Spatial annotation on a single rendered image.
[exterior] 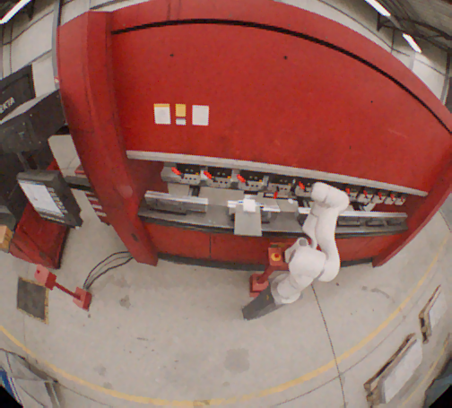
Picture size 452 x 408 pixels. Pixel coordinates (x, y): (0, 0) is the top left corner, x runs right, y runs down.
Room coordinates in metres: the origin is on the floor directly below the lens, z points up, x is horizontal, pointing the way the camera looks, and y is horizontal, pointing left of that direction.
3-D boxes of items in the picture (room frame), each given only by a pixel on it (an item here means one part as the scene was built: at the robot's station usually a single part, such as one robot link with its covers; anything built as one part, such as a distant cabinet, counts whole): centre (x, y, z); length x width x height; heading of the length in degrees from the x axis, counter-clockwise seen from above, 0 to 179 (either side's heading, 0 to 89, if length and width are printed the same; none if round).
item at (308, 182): (0.95, -0.55, 1.25); 0.15 x 0.09 x 0.17; 91
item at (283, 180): (0.94, -0.35, 1.25); 0.15 x 0.09 x 0.17; 91
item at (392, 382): (-1.32, -2.68, 0.20); 1.01 x 0.63 x 0.12; 109
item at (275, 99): (0.95, -0.83, 1.74); 3.00 x 0.08 x 0.80; 91
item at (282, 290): (0.30, -0.42, 1.09); 0.19 x 0.19 x 0.18
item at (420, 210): (1.15, -2.45, 1.15); 0.85 x 0.25 x 2.30; 1
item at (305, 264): (0.31, -0.39, 1.30); 0.19 x 0.12 x 0.24; 68
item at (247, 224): (0.79, -0.18, 1.00); 0.26 x 0.18 x 0.01; 1
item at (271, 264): (0.63, -0.49, 0.75); 0.20 x 0.16 x 0.18; 93
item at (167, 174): (1.25, -0.57, 0.93); 2.30 x 0.14 x 0.10; 91
